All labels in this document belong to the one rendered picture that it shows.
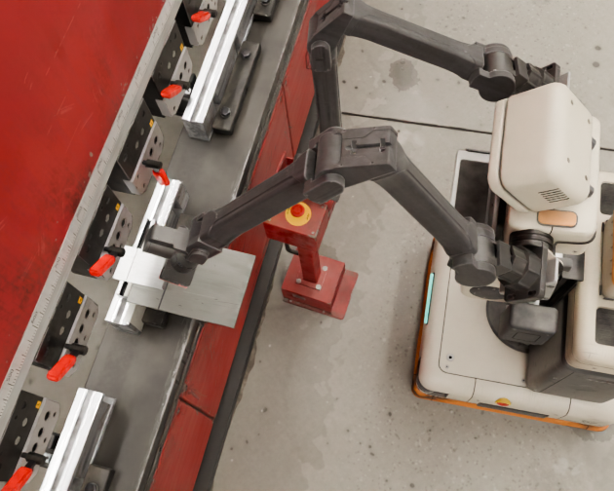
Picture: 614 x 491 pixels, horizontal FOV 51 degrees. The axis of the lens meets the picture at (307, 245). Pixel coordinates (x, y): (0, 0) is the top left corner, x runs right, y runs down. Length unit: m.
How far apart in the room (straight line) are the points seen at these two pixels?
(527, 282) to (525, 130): 0.29
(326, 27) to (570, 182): 0.55
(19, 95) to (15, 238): 0.21
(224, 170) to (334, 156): 0.80
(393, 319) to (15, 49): 1.83
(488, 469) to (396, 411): 0.37
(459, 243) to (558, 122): 0.28
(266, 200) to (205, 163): 0.71
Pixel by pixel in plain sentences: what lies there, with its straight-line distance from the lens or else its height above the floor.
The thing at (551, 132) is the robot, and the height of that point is 1.39.
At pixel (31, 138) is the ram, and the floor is 1.60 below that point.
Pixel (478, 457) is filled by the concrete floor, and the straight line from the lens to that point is 2.47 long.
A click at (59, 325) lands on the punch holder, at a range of 1.27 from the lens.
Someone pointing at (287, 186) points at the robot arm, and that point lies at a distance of 1.08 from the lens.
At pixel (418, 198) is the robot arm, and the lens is 1.08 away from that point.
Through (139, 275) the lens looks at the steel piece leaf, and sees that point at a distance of 1.58.
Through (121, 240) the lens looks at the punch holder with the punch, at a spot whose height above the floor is 1.20.
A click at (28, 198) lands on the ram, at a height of 1.55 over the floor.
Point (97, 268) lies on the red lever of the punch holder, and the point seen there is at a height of 1.31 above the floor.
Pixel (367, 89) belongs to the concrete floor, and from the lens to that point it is 2.96.
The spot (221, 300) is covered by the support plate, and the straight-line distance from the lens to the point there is 1.51.
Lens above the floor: 2.42
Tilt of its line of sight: 68 degrees down
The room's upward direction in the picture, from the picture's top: 9 degrees counter-clockwise
